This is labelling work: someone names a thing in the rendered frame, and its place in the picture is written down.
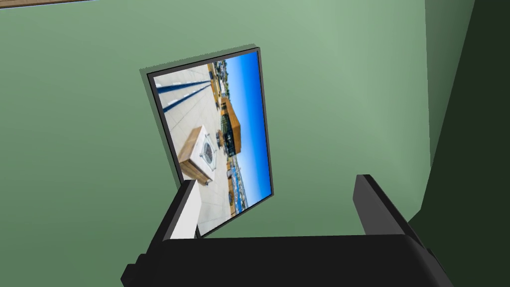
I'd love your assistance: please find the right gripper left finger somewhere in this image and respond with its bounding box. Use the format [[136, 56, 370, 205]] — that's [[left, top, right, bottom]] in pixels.
[[151, 179, 203, 242]]

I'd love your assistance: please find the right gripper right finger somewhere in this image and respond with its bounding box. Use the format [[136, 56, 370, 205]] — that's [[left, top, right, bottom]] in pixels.
[[352, 174, 424, 244]]

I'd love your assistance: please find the black framed terrace picture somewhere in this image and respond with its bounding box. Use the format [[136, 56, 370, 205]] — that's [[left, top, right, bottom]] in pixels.
[[146, 47, 274, 239]]

